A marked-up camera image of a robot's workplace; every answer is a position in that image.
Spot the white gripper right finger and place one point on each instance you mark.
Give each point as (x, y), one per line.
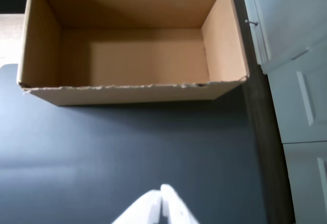
(176, 208)

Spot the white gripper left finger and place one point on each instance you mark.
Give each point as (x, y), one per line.
(143, 211)

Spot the brown cardboard box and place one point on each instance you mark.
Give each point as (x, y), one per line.
(143, 57)

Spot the dark grey table mat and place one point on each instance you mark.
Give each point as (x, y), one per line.
(102, 152)

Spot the white panelled cabinet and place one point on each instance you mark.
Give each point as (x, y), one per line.
(296, 55)

